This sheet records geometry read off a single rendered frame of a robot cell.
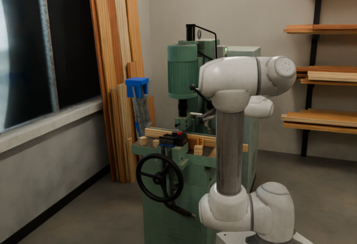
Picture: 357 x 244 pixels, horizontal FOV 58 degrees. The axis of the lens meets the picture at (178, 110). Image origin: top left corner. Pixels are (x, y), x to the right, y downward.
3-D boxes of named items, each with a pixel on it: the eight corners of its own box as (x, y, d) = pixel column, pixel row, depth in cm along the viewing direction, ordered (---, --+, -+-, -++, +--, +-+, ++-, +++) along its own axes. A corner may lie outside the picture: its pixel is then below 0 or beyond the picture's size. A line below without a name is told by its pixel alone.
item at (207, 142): (163, 139, 207) (162, 133, 205) (164, 139, 208) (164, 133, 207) (247, 152, 185) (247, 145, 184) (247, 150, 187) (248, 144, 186)
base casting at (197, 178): (140, 174, 201) (139, 160, 199) (177, 143, 252) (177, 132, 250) (207, 187, 184) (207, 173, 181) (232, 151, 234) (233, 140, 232)
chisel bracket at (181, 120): (174, 131, 197) (174, 117, 195) (183, 124, 209) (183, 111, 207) (185, 132, 194) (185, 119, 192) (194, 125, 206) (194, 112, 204)
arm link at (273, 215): (298, 244, 129) (300, 193, 125) (253, 243, 131) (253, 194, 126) (288, 221, 145) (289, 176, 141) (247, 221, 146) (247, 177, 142)
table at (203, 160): (122, 159, 192) (121, 150, 190) (147, 142, 219) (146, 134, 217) (220, 177, 168) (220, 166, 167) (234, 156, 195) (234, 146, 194)
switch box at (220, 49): (213, 70, 211) (214, 45, 206) (218, 68, 219) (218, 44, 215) (222, 71, 208) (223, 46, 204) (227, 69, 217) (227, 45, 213)
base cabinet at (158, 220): (144, 268, 220) (139, 174, 201) (178, 221, 271) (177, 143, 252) (206, 289, 202) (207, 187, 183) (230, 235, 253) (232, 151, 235)
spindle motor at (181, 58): (163, 98, 190) (161, 45, 182) (175, 92, 206) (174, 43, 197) (190, 100, 183) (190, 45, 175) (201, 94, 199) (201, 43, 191)
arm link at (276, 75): (288, 64, 117) (250, 66, 118) (303, 45, 99) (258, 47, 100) (290, 99, 114) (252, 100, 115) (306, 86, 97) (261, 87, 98)
